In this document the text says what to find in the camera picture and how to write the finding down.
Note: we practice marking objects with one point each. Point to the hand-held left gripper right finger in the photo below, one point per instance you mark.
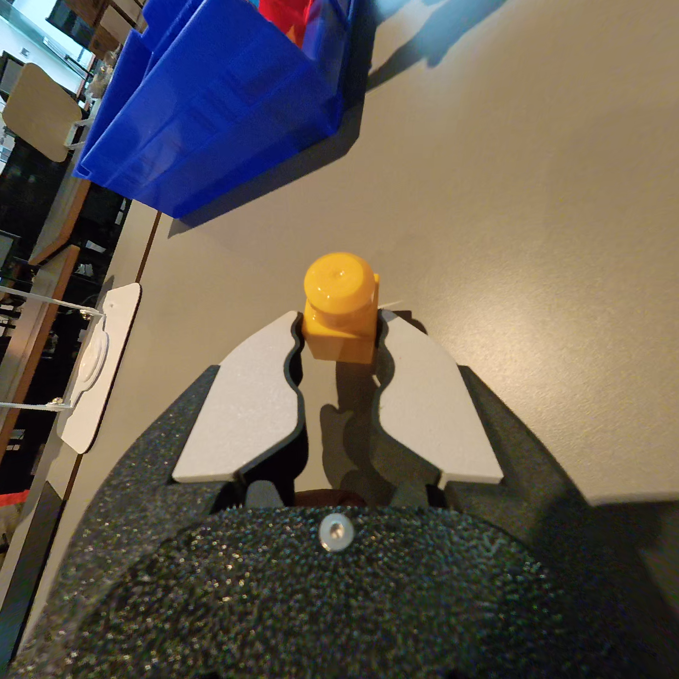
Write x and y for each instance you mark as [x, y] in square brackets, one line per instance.
[429, 408]

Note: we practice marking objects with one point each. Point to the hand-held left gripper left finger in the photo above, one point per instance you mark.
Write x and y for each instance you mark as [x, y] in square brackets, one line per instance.
[249, 403]

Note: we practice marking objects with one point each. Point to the yellow single-stud mega block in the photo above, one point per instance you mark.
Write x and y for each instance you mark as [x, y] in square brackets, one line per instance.
[339, 318]

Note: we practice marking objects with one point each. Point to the blue plastic bin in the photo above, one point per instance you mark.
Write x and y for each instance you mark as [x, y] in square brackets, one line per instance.
[212, 106]

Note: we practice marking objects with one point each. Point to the large red mega block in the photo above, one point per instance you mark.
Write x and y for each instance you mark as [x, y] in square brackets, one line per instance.
[278, 18]

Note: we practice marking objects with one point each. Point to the white mounting plate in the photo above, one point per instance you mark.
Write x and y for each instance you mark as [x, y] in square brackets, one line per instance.
[114, 329]

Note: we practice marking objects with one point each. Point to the beige chair back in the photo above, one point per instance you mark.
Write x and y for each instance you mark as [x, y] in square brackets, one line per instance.
[42, 111]

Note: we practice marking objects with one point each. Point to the black metal frame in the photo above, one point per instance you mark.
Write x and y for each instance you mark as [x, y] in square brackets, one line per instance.
[29, 573]

